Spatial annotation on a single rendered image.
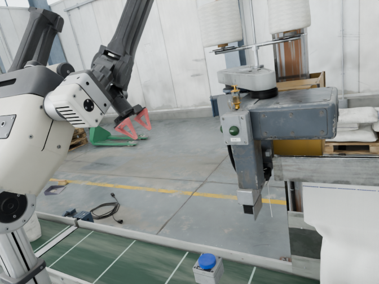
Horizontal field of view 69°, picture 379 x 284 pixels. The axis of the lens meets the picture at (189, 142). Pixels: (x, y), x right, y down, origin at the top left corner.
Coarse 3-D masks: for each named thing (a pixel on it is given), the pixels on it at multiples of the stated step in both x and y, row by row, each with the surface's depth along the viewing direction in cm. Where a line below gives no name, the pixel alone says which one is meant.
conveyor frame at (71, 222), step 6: (42, 216) 246; (48, 216) 241; (54, 216) 236; (60, 216) 233; (60, 222) 234; (66, 222) 230; (72, 222) 225; (72, 228) 220; (60, 234) 214; (66, 234) 213; (54, 240) 208; (60, 240) 207; (48, 246) 202; (36, 252) 197; (42, 252) 196; (0, 264) 207
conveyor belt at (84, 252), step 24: (72, 240) 203; (96, 240) 197; (120, 240) 192; (48, 264) 181; (72, 264) 177; (96, 264) 172; (120, 264) 168; (144, 264) 164; (168, 264) 161; (192, 264) 157; (240, 264) 151
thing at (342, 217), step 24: (312, 192) 97; (336, 192) 93; (360, 192) 90; (312, 216) 100; (336, 216) 96; (360, 216) 92; (336, 240) 95; (360, 240) 91; (336, 264) 94; (360, 264) 89
